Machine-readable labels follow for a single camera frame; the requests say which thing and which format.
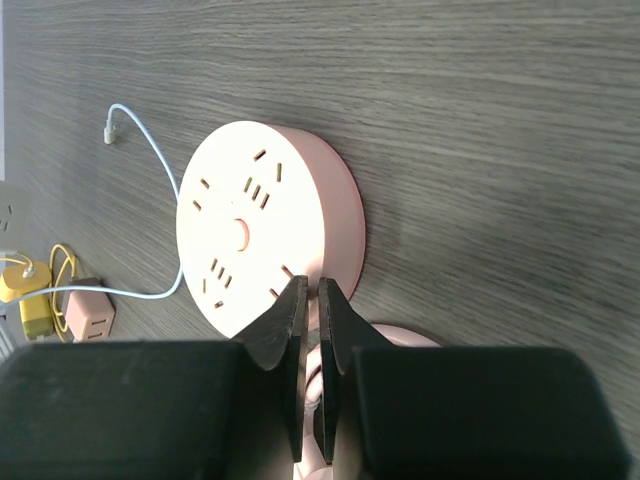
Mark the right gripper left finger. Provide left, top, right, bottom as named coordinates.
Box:
left=1, top=276, right=308, bottom=479

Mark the blue charger with white cable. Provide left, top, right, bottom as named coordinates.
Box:
left=0, top=102, right=184, bottom=311

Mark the yellow charger with cable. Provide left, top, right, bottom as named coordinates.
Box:
left=1, top=244, right=77, bottom=343

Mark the pink dual USB adapter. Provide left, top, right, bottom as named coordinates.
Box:
left=62, top=290, right=116, bottom=342

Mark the white cube adapter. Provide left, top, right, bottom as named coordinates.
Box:
left=0, top=181, right=30, bottom=256

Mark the yellow dual USB adapter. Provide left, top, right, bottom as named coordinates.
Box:
left=19, top=296, right=54, bottom=341

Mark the pink round socket base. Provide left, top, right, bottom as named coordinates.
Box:
left=175, top=119, right=444, bottom=480

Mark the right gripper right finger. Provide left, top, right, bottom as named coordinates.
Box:
left=318, top=278, right=632, bottom=479

